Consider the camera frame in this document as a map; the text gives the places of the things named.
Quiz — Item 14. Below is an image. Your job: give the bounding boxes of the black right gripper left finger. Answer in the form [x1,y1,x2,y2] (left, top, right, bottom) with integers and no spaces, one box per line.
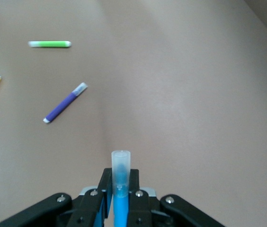
[66,168,113,227]

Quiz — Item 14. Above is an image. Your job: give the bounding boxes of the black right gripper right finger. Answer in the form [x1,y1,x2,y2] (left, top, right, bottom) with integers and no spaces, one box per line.
[125,168,153,227]

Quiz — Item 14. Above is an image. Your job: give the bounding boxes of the blue highlighter marker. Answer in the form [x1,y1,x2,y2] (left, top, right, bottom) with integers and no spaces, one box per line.
[111,149,132,227]

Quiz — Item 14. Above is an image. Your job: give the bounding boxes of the purple highlighter marker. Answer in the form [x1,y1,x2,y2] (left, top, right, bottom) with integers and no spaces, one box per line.
[43,82,88,124]

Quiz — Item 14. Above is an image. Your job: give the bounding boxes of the green highlighter marker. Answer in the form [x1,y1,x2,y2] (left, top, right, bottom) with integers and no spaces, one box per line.
[27,40,72,48]

